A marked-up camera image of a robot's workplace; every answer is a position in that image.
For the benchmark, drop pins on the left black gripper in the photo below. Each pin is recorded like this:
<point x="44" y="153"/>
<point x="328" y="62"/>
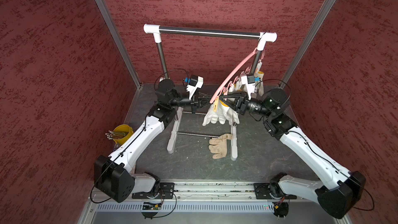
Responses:
<point x="195" y="100"/>

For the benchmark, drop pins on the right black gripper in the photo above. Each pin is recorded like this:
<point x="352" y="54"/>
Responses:
<point x="240" y="102"/>

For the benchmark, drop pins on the yellow clothespin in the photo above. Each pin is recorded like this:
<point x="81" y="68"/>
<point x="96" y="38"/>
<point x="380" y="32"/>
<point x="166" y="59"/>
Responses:
<point x="215" y="104"/>

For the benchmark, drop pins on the pink clip hanger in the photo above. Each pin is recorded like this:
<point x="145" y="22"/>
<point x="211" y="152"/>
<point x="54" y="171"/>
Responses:
<point x="234" y="71"/>

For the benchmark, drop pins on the yellow cuff white glove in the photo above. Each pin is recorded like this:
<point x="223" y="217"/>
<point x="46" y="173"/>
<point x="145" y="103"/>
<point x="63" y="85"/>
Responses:
<point x="259" y="91"/>

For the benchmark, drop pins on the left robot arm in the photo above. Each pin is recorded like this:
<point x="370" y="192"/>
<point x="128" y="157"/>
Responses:
<point x="112" y="173"/>

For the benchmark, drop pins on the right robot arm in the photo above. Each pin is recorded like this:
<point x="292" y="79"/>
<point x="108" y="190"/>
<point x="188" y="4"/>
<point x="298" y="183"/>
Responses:
<point x="284" y="129"/>

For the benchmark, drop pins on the clothes rack with steel bars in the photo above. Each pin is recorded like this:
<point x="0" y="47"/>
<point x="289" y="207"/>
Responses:
<point x="262" y="37"/>

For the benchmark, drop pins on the yellow cup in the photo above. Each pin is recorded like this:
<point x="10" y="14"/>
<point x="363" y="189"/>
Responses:
<point x="123" y="128"/>

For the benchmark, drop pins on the pencils in cup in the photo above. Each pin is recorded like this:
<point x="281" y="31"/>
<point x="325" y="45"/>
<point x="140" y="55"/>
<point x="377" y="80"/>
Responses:
<point x="112" y="135"/>

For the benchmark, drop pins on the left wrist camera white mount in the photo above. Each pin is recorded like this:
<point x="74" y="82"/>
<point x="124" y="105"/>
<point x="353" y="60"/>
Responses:
<point x="193" y="83"/>

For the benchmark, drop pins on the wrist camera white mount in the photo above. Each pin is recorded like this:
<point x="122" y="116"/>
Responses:
<point x="193" y="83"/>
<point x="249" y="82"/>

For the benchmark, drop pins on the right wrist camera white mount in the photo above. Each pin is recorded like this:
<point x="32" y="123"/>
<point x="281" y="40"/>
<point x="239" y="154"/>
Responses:
<point x="249" y="82"/>

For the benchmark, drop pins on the aluminium front rail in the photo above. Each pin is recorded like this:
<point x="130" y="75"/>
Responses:
<point x="214" y="189"/>

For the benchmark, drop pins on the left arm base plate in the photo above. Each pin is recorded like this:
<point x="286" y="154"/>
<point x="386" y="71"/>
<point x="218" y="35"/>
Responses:
<point x="164" y="192"/>

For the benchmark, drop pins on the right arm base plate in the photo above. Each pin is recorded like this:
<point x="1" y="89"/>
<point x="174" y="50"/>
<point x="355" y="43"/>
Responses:
<point x="264" y="191"/>

